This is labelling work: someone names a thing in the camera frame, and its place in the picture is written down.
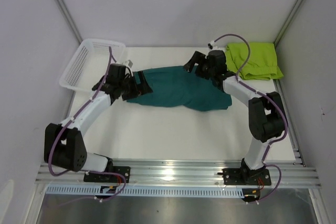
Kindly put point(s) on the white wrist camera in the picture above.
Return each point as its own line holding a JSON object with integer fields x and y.
{"x": 128, "y": 63}
{"x": 212, "y": 45}

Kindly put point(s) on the white plastic basket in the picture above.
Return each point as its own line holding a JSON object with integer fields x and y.
{"x": 89, "y": 64}

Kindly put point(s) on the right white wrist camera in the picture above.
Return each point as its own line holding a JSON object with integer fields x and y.
{"x": 212, "y": 45}

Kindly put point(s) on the aluminium frame post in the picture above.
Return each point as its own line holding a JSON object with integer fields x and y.
{"x": 289, "y": 19}
{"x": 61, "y": 4}

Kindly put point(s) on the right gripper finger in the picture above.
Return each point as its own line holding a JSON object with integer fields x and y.
{"x": 202, "y": 71}
{"x": 196, "y": 59}

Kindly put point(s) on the right aluminium frame post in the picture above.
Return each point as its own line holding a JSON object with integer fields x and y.
{"x": 289, "y": 19}

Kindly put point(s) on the teal green shorts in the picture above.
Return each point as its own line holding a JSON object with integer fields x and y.
{"x": 173, "y": 86}

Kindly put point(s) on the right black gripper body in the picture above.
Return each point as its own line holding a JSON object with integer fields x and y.
{"x": 212, "y": 70}

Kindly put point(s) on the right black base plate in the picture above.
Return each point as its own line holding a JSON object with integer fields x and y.
{"x": 245, "y": 176}

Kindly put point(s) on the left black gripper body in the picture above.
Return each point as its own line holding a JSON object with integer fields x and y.
{"x": 128, "y": 84}

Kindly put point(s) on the white slotted cable duct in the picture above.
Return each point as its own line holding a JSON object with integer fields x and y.
{"x": 152, "y": 191}

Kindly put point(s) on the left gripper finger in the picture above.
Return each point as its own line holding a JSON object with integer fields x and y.
{"x": 143, "y": 86}
{"x": 132, "y": 94}

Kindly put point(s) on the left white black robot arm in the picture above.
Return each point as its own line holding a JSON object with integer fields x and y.
{"x": 64, "y": 146}

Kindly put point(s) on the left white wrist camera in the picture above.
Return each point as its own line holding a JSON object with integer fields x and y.
{"x": 128, "y": 63}

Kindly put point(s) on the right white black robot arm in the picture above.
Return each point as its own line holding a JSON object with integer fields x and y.
{"x": 266, "y": 117}

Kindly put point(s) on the left aluminium frame post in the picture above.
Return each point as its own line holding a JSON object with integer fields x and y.
{"x": 61, "y": 4}

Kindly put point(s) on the lime green shorts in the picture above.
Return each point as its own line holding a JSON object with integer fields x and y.
{"x": 261, "y": 65}

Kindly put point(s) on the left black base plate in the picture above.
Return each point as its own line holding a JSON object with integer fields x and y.
{"x": 112, "y": 176}

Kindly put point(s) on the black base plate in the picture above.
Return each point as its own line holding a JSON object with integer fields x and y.
{"x": 112, "y": 176}
{"x": 245, "y": 176}

